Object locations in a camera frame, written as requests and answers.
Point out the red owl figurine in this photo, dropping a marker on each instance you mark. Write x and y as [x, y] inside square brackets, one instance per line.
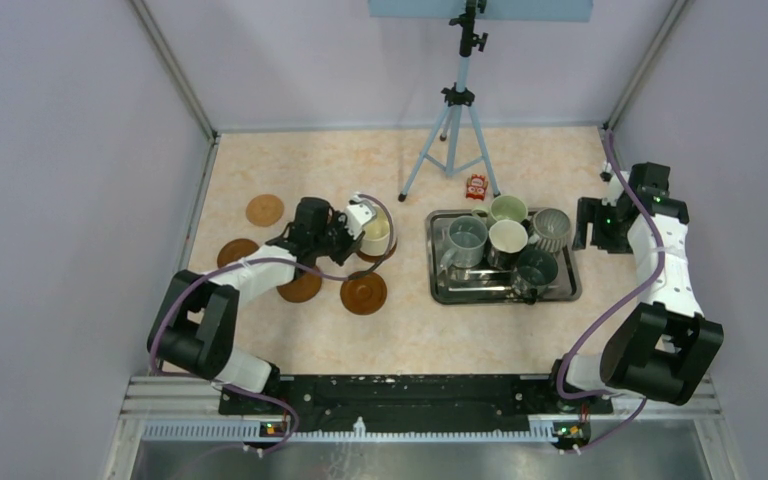
[476, 187]

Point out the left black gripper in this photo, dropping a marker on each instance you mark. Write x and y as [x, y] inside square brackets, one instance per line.
[340, 219]

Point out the grey ribbed mug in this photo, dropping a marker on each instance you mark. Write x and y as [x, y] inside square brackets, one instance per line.
[550, 230]

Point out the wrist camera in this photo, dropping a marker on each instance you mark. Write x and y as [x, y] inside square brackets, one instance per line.
[360, 212]
[614, 188]

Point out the steel tray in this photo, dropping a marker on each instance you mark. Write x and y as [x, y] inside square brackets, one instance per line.
[484, 284]

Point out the aluminium frame rail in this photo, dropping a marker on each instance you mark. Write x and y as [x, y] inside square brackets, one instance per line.
[187, 408]

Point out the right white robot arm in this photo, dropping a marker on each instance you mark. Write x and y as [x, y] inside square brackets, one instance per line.
[666, 345]

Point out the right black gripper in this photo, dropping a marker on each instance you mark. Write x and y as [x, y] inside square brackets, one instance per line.
[590, 210]

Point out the light green mug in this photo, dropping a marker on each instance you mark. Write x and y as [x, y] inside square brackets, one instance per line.
[503, 207]

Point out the blue-grey mug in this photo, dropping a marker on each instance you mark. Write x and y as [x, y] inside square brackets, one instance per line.
[464, 243]

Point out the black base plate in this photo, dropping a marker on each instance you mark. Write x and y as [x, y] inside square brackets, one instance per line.
[461, 403]

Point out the blue board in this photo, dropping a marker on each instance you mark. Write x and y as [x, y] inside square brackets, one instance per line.
[499, 10]

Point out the blue camera tripod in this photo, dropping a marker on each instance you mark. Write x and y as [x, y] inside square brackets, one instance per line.
[457, 99]

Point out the cream mug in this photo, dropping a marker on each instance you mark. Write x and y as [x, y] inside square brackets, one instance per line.
[376, 236]

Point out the white faceted mug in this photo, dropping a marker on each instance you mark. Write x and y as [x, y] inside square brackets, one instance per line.
[506, 240]

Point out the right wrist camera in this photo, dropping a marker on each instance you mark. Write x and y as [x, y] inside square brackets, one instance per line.
[614, 188]

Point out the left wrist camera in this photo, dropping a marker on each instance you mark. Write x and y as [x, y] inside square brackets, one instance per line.
[360, 212]

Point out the dark teal mug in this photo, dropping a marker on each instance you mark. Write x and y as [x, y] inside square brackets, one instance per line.
[533, 274]

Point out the light wooden coaster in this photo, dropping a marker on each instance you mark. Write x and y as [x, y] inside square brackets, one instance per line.
[264, 210]

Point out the brown wooden coaster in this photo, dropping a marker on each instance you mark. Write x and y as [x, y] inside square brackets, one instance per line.
[302, 289]
[373, 259]
[235, 250]
[364, 296]

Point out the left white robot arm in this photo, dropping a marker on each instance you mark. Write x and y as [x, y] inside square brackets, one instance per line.
[195, 326]

